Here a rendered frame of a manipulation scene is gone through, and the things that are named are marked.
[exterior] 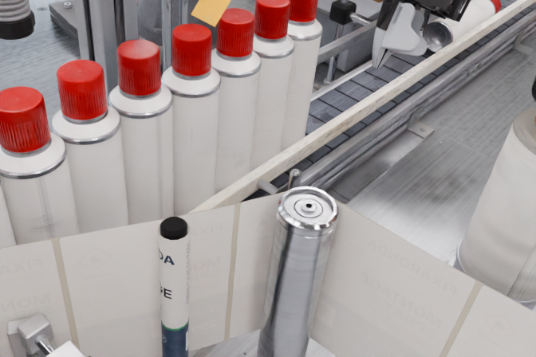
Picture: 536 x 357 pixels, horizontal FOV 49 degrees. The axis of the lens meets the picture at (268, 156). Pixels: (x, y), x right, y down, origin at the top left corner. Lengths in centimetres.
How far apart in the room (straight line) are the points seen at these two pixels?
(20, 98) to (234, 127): 22
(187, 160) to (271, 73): 12
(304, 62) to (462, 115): 39
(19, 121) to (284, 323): 22
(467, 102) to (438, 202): 33
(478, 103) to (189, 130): 58
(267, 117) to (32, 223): 26
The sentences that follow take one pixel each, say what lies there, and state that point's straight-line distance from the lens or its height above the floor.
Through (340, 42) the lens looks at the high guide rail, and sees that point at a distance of 78.
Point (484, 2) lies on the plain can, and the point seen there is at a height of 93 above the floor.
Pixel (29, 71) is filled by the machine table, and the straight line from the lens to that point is 96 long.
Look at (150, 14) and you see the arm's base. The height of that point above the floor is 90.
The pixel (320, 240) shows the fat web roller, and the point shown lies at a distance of 36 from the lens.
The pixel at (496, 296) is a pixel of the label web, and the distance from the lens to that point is 36.
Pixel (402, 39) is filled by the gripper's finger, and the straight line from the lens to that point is 79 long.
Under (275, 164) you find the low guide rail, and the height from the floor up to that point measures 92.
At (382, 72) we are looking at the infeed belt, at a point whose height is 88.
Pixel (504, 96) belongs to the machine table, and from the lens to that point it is 103.
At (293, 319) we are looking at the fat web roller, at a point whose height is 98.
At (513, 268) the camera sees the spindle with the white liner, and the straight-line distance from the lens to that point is 54.
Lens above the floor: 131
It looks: 39 degrees down
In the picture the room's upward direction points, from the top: 7 degrees clockwise
